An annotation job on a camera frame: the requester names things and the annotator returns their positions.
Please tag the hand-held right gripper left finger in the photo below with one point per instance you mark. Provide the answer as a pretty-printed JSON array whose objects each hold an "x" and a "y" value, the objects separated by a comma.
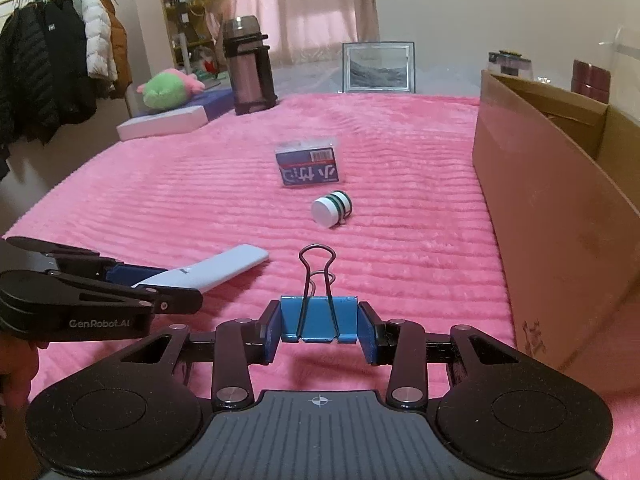
[{"x": 270, "y": 332}]

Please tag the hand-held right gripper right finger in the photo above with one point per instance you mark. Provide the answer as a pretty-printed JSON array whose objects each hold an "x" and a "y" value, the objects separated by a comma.
[{"x": 367, "y": 334}]

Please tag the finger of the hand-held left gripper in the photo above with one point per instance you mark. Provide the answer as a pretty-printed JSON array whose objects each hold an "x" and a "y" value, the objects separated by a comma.
[
  {"x": 125, "y": 274},
  {"x": 175, "y": 302}
]

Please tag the blue binder clip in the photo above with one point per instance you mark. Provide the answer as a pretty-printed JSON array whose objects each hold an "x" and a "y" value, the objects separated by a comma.
[{"x": 317, "y": 317}]

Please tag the white remote control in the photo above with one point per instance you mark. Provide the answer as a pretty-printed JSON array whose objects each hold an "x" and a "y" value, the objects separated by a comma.
[{"x": 225, "y": 267}]

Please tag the cardboard box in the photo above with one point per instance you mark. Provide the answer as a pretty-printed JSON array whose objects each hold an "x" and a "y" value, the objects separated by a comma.
[{"x": 555, "y": 220}]

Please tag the person's left hand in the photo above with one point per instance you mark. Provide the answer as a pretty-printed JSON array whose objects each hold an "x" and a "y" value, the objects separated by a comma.
[{"x": 17, "y": 370}]

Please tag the white roll with green bands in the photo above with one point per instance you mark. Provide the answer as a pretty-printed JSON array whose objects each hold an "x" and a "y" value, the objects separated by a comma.
[{"x": 325, "y": 209}]

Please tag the white flat box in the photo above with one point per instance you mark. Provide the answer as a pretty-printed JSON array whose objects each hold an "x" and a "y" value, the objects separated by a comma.
[{"x": 160, "y": 124}]

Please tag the blue clear plastic box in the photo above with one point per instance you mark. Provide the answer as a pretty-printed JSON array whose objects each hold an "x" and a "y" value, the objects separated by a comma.
[{"x": 310, "y": 167}]

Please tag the pink fluffy blanket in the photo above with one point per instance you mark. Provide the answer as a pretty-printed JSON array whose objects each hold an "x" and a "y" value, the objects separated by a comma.
[{"x": 400, "y": 160}]

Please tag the green plush toy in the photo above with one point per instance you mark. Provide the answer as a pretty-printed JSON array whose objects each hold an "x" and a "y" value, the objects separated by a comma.
[{"x": 165, "y": 92}]

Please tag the purple book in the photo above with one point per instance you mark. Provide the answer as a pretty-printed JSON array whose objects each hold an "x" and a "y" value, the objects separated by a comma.
[{"x": 217, "y": 100}]

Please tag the brown jacket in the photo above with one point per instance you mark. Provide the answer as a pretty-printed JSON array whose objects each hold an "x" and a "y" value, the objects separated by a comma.
[{"x": 121, "y": 55}]

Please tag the black jacket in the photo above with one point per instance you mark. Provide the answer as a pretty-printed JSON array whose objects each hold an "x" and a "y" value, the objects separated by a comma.
[{"x": 45, "y": 70}]

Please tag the white puffer jacket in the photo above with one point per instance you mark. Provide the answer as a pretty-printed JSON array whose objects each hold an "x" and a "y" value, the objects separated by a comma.
[{"x": 97, "y": 35}]

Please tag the framed picture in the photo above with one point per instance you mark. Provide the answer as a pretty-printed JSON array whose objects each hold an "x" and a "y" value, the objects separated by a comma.
[{"x": 379, "y": 67}]

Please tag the bookshelf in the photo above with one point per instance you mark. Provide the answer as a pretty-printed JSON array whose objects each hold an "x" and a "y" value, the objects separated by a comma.
[{"x": 177, "y": 5}]

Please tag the glass jar with dark lid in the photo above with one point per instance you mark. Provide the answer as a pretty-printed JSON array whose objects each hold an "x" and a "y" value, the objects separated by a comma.
[{"x": 510, "y": 62}]

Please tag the pink curtain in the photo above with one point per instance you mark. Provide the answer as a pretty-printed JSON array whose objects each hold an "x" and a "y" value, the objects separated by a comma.
[{"x": 310, "y": 5}]

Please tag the maroon container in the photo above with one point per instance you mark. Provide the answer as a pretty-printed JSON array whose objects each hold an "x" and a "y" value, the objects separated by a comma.
[{"x": 590, "y": 80}]

